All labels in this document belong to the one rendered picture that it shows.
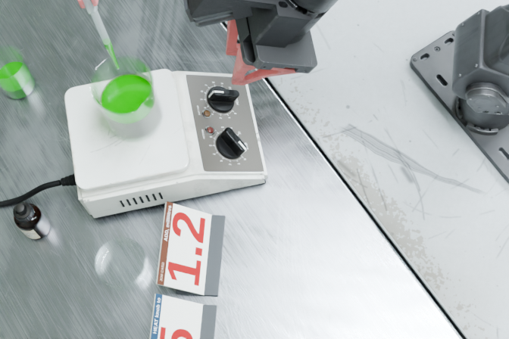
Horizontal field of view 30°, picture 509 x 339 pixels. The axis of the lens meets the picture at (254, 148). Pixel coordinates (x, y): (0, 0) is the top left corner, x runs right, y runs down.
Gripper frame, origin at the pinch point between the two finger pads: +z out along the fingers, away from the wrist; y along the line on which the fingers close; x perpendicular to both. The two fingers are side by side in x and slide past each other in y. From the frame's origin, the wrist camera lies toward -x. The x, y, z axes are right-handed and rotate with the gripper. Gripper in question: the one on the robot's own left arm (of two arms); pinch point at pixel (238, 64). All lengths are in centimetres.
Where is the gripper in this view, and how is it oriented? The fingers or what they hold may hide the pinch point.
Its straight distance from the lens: 98.7
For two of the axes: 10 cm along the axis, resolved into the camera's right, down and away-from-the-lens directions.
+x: 8.7, 0.4, 4.8
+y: 1.7, 9.1, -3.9
